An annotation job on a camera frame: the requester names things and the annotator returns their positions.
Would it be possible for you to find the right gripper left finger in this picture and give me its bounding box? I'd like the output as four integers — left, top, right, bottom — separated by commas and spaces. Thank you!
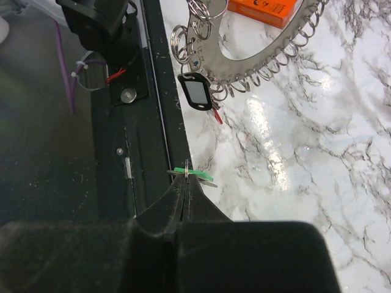
1, 176, 185, 292

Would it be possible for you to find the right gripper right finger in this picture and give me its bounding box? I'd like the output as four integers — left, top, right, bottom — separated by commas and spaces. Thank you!
174, 176, 340, 292

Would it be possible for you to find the green tag key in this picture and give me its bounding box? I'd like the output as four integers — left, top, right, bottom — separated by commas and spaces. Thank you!
167, 159, 218, 188

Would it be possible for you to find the metal disc with keyrings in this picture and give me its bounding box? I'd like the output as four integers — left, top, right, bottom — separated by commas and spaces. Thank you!
170, 1, 328, 105

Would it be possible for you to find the red tag key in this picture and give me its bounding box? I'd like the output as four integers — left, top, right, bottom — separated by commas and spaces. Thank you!
213, 108, 224, 125

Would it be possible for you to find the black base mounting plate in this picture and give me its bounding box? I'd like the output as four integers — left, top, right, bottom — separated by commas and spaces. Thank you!
91, 1, 191, 220

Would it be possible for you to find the orange razor box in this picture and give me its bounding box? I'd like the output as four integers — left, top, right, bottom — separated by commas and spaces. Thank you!
228, 0, 302, 29

